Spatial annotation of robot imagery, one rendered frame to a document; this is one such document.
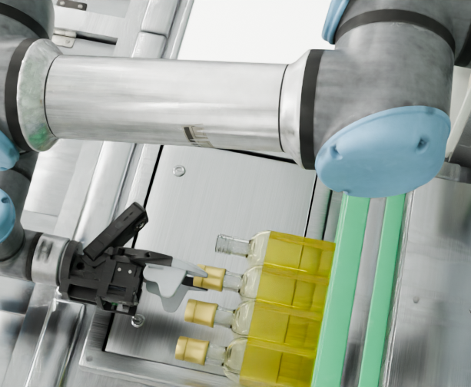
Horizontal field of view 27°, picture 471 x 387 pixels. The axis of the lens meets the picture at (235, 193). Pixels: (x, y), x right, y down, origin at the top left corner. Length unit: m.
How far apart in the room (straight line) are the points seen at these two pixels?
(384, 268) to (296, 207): 0.36
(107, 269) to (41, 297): 0.23
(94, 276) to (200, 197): 0.29
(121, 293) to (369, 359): 0.38
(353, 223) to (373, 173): 0.46
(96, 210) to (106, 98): 0.72
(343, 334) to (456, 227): 0.22
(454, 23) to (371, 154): 0.17
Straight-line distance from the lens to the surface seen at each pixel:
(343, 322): 1.29
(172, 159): 1.69
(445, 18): 0.94
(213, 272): 1.43
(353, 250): 1.33
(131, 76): 0.94
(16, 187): 1.39
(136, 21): 1.89
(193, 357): 1.39
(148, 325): 1.56
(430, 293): 1.30
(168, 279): 1.41
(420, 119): 0.87
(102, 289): 1.41
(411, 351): 1.27
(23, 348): 1.59
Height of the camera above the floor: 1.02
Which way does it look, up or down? 4 degrees up
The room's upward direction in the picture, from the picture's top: 79 degrees counter-clockwise
